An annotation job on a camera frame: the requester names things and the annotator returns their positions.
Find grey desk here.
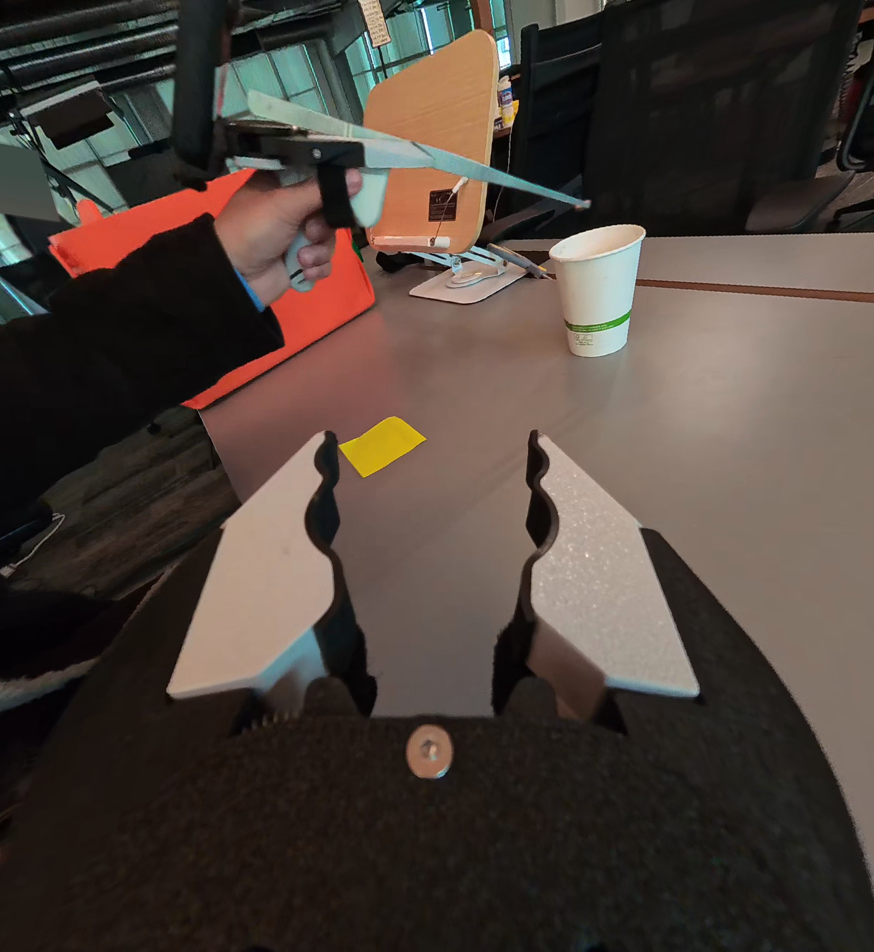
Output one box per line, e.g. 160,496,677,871
199,232,874,952

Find white cable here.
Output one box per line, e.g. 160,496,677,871
0,512,67,580

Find metal tweezers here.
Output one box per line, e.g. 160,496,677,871
247,91,592,211

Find grey yellow scissors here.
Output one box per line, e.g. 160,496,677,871
487,243,554,281

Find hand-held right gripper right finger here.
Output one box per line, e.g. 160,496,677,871
490,429,702,722

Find paper sign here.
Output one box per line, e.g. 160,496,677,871
357,0,392,49

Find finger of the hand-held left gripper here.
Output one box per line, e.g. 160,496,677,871
344,140,439,229

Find orange felt bag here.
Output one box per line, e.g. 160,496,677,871
49,167,377,410

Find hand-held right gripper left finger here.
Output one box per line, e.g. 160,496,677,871
165,430,378,718

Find white paper cup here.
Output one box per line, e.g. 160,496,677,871
548,225,646,358

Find person's left hand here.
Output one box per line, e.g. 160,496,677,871
214,167,365,307

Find person's dark jacket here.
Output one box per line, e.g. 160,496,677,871
0,550,185,901

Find yellow sticky note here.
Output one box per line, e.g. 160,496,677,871
339,416,427,478

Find wooden tablet stand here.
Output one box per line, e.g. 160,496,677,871
362,30,530,304

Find person's left forearm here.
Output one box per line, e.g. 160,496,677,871
0,214,285,555

